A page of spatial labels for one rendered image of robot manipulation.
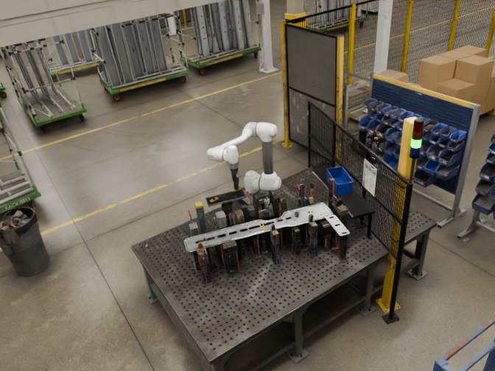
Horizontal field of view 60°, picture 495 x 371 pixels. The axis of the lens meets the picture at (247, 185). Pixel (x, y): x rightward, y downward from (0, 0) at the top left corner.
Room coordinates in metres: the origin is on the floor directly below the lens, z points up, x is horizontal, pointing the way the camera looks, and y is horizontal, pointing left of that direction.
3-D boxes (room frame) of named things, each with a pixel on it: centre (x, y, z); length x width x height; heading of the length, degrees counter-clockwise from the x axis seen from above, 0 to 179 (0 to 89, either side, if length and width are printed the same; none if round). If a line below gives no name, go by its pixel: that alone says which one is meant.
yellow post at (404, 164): (2.89, -1.27, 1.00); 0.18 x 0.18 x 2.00; 14
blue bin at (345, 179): (3.54, -0.90, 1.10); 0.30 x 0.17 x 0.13; 7
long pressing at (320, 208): (3.07, -0.07, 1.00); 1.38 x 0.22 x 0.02; 104
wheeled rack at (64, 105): (8.85, 3.99, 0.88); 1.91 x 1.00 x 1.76; 31
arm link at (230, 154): (3.39, 0.12, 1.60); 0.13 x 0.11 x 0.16; 71
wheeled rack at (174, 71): (10.05, 2.15, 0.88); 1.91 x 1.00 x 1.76; 117
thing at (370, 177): (3.24, -1.10, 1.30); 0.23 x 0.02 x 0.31; 14
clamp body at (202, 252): (2.76, 0.43, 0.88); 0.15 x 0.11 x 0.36; 14
